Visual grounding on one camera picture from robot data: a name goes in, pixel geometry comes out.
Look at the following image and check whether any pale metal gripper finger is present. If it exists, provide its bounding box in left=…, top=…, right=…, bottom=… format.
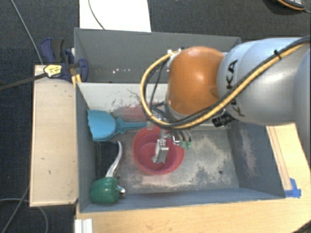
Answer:
left=157, top=147, right=170, bottom=165
left=151, top=139, right=166, bottom=164

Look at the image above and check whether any red plastic cup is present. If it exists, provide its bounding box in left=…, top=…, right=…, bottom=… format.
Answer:
left=132, top=126, right=185, bottom=176

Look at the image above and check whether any grey metal bin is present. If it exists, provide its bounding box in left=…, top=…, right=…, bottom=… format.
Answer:
left=73, top=27, right=286, bottom=214

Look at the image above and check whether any black flat block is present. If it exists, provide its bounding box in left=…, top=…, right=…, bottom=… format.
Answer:
left=95, top=141, right=120, bottom=180

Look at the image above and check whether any light blue plastic scoop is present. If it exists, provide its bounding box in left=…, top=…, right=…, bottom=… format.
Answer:
left=86, top=109, right=148, bottom=142

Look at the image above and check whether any green toy bell pepper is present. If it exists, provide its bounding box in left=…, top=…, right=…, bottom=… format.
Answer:
left=89, top=177, right=122, bottom=204

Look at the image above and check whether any pale wood board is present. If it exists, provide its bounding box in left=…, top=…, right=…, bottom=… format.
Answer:
left=29, top=65, right=80, bottom=207

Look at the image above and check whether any black cylinder on white bracket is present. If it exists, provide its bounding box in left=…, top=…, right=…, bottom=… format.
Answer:
left=211, top=111, right=235, bottom=128

